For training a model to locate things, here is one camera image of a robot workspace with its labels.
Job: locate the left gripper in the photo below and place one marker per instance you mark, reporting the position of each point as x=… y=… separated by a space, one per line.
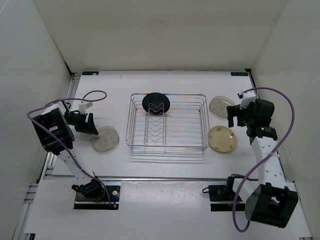
x=89 y=127

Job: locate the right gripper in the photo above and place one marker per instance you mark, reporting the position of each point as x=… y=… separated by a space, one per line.
x=233 y=111

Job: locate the clear glass plate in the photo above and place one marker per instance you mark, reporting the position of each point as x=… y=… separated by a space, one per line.
x=106 y=140
x=218 y=106

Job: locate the black round plate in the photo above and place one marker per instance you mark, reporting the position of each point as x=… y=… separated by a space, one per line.
x=156 y=103

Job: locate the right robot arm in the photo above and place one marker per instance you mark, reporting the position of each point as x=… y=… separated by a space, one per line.
x=269 y=201

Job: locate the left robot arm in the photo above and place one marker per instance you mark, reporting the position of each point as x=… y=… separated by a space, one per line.
x=52 y=126

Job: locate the beige ceramic plate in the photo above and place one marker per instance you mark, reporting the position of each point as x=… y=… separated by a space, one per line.
x=222 y=139

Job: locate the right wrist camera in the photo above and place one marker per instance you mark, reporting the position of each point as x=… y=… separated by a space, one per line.
x=246 y=96

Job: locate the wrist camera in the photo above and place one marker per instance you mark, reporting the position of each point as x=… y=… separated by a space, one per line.
x=84 y=106
x=246 y=96

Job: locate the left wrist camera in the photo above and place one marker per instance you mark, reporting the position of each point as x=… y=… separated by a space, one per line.
x=84 y=106

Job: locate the chrome wire dish rack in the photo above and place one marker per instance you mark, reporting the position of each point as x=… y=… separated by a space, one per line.
x=184 y=126

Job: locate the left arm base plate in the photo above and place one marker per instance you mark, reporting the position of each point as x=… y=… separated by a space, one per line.
x=92 y=196

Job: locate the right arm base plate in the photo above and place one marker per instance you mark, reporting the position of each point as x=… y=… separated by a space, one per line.
x=221 y=198

